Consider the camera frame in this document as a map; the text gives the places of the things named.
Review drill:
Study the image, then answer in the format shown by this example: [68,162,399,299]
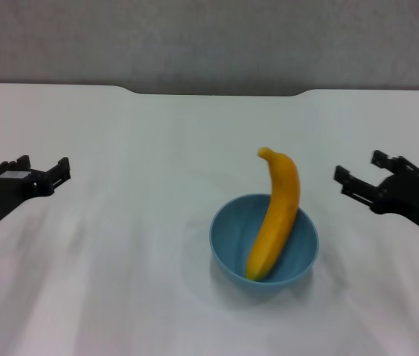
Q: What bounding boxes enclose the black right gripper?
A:
[332,149,419,245]

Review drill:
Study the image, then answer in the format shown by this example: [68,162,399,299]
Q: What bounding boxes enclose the blue plastic bowl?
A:
[209,193,320,294]

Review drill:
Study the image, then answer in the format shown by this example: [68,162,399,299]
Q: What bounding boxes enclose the yellow banana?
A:
[245,146,302,282]

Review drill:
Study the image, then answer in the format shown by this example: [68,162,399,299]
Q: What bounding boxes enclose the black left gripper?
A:
[0,154,73,220]

